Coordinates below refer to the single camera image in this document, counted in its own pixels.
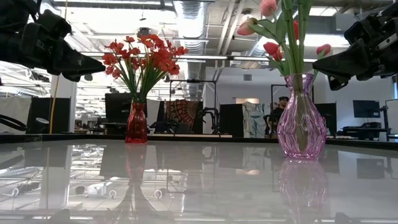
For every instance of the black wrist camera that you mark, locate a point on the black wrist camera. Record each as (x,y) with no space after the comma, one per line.
(54,25)
(357,29)

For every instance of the orange mandala tapestry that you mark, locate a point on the orange mandala tapestry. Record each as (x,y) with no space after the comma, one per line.
(183,112)

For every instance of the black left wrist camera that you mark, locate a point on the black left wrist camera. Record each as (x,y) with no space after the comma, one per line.
(54,25)

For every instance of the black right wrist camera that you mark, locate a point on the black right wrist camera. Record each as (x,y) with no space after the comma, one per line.
(357,29)

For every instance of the person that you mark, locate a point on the person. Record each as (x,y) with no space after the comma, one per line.
(276,118)

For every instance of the black metal frame rig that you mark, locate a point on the black metal frame rig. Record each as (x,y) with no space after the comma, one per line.
(192,81)

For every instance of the pink ribbed glass vase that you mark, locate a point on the pink ribbed glass vase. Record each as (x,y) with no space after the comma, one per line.
(301,124)

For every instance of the blue white patterned cloth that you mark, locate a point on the blue white patterned cloth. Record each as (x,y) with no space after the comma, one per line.
(253,121)

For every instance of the red glass vase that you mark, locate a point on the red glass vase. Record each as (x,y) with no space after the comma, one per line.
(136,124)

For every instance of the black computer monitor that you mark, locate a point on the black computer monitor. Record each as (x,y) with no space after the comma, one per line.
(367,109)
(116,107)

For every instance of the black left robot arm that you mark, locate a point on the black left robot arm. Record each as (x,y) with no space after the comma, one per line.
(15,7)

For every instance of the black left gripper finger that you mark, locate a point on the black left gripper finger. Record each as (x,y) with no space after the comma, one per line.
(73,77)
(81,63)

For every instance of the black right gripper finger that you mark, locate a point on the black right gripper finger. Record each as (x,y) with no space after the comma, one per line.
(339,67)
(337,83)

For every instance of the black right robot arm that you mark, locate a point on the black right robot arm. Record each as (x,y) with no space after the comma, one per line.
(393,7)

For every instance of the white panel on stand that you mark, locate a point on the white panel on stand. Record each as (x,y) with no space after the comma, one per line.
(392,115)

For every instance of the silver ventilation duct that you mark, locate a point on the silver ventilation duct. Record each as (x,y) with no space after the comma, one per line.
(191,25)

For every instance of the red artificial tulip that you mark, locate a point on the red artificial tulip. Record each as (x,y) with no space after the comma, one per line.
(277,56)
(296,29)
(271,48)
(324,49)

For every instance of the black partition panel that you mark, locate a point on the black partition panel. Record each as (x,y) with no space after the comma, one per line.
(42,115)
(231,119)

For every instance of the red blossom spray green stems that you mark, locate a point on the red blossom spray green stems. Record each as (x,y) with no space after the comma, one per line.
(109,58)
(174,67)
(155,53)

